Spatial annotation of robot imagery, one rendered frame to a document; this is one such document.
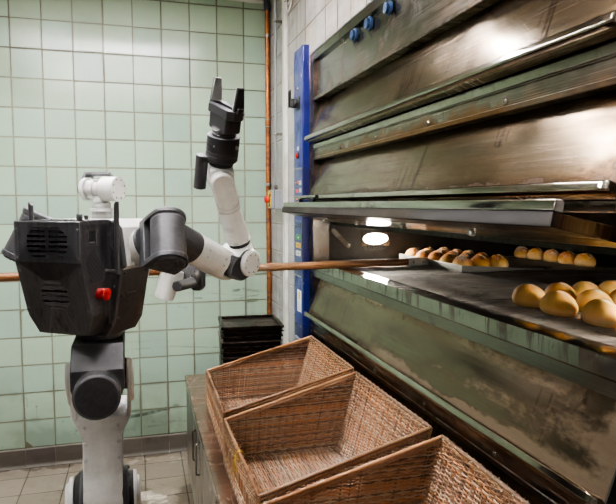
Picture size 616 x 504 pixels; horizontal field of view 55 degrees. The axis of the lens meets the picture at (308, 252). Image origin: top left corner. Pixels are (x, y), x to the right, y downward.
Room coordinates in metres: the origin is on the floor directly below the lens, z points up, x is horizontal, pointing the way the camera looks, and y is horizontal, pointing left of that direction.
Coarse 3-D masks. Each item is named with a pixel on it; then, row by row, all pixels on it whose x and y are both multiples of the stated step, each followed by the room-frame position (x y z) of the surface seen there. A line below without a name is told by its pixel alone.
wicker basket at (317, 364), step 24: (312, 336) 2.59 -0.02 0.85; (240, 360) 2.52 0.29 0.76; (264, 360) 2.55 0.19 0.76; (288, 360) 2.59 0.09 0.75; (312, 360) 2.50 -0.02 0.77; (336, 360) 2.26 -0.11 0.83; (216, 384) 2.50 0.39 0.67; (240, 384) 2.52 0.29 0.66; (264, 384) 2.55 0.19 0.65; (288, 384) 2.58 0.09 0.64; (312, 384) 2.05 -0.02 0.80; (216, 408) 2.14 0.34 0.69; (240, 408) 1.98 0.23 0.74; (216, 432) 2.15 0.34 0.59
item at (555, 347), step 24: (384, 288) 1.90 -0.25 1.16; (408, 288) 1.79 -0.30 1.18; (432, 312) 1.59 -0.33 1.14; (456, 312) 1.47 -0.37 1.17; (480, 312) 1.39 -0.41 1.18; (504, 336) 1.27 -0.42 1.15; (528, 336) 1.19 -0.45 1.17; (552, 336) 1.14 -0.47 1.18; (576, 336) 1.14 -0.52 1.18; (576, 360) 1.06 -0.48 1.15; (600, 360) 1.00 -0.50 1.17
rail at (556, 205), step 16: (384, 208) 1.56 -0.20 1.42; (400, 208) 1.46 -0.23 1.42; (416, 208) 1.37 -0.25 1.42; (432, 208) 1.30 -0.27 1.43; (448, 208) 1.23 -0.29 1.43; (464, 208) 1.17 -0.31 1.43; (480, 208) 1.11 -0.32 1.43; (496, 208) 1.06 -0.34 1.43; (512, 208) 1.02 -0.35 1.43; (528, 208) 0.98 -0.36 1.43; (544, 208) 0.94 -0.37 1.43; (560, 208) 0.92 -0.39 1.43
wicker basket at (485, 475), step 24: (384, 456) 1.43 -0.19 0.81; (408, 456) 1.44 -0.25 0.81; (432, 456) 1.46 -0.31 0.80; (456, 456) 1.39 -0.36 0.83; (336, 480) 1.39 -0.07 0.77; (360, 480) 1.41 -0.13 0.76; (384, 480) 1.43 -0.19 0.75; (408, 480) 1.44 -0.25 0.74; (432, 480) 1.45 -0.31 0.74; (456, 480) 1.35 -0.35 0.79; (480, 480) 1.28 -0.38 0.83
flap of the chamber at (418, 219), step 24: (312, 216) 2.41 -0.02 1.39; (336, 216) 1.99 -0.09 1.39; (360, 216) 1.70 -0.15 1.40; (384, 216) 1.53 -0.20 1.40; (408, 216) 1.40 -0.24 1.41; (432, 216) 1.29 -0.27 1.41; (456, 216) 1.19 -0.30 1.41; (480, 216) 1.11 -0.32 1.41; (504, 216) 1.04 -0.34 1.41; (528, 216) 0.97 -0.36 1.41; (552, 216) 0.92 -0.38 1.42; (552, 240) 1.16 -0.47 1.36; (576, 240) 1.05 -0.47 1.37; (600, 240) 0.96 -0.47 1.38
